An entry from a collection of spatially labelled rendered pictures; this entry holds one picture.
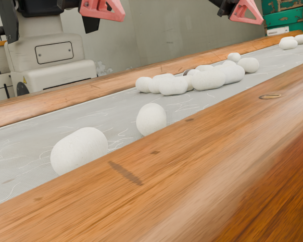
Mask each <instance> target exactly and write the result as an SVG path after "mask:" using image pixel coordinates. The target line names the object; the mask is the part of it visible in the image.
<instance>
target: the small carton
mask: <svg viewBox="0 0 303 242"><path fill-rule="evenodd" d="M288 32H289V26H285V27H280V28H275V29H270V30H267V36H272V35H278V34H283V33H288Z"/></svg>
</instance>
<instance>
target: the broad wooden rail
mask: <svg viewBox="0 0 303 242"><path fill-rule="evenodd" d="M298 35H303V31H302V30H294V31H289V32H288V33H283V34H278V35H272V36H264V37H260V38H256V39H252V40H248V41H244V42H240V43H236V44H232V45H228V46H224V47H220V48H215V49H211V50H207V51H203V52H198V53H194V54H190V55H187V56H182V57H178V58H174V59H170V60H165V61H161V62H157V63H153V64H149V65H145V66H141V67H137V68H133V69H129V70H125V71H121V72H116V73H112V74H108V75H104V76H99V77H95V78H91V79H87V80H83V81H79V82H75V83H71V84H67V85H62V86H58V87H54V88H50V89H46V90H42V91H39V92H34V93H30V94H26V95H22V96H17V97H12V98H9V99H5V100H0V128H1V127H4V126H7V125H11V124H14V123H17V122H21V121H25V120H28V119H31V118H34V117H37V116H41V115H44V114H47V113H51V112H54V111H57V110H61V109H64V108H67V107H71V106H74V105H77V104H81V103H84V102H87V101H91V100H94V99H97V98H100V97H104V96H107V95H111V94H114V93H117V92H121V91H124V90H127V89H131V88H133V87H136V81H137V80H138V79H139V78H140V77H149V78H151V79H152V78H153V77H154V76H157V75H161V74H167V73H170V74H172V75H177V74H180V73H183V72H184V71H186V70H188V69H196V67H198V66H200V65H210V64H214V63H217V62H220V61H224V60H227V57H228V55H229V54H230V53H239V54H240V55H244V54H247V53H250V52H254V51H257V50H260V49H264V48H267V47H270V46H274V45H277V44H279V43H280V41H281V39H282V38H284V37H290V36H292V37H296V36H298Z"/></svg>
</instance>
